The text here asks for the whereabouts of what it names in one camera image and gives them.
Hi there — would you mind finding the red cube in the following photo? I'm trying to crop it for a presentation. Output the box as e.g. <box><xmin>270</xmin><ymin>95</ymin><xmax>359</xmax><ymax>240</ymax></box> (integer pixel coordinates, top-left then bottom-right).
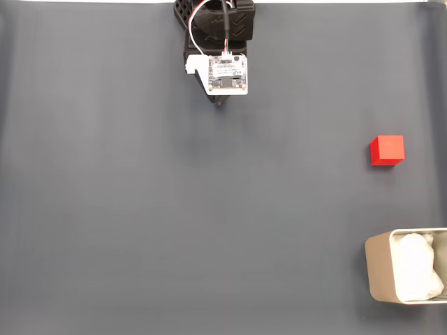
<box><xmin>369</xmin><ymin>135</ymin><xmax>406</xmax><ymax>167</ymax></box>

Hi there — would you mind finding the beige metal box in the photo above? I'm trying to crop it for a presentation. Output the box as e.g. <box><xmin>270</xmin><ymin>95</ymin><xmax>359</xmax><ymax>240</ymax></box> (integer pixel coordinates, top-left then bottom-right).
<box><xmin>364</xmin><ymin>227</ymin><xmax>447</xmax><ymax>305</ymax></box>

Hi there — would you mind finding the grey table mat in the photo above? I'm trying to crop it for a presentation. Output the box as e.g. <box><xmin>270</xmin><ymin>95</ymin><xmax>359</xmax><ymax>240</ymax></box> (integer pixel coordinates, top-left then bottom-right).
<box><xmin>0</xmin><ymin>2</ymin><xmax>447</xmax><ymax>335</ymax></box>

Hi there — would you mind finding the white crumpled tissue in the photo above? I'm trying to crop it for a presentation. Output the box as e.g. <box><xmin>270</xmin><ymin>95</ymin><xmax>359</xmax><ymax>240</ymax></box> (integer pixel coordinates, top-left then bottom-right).
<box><xmin>390</xmin><ymin>232</ymin><xmax>445</xmax><ymax>302</ymax></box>

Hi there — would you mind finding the red and white servo wire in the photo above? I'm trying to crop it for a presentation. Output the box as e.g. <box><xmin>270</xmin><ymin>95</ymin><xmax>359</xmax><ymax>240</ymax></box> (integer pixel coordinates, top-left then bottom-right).
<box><xmin>188</xmin><ymin>0</ymin><xmax>210</xmax><ymax>57</ymax></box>

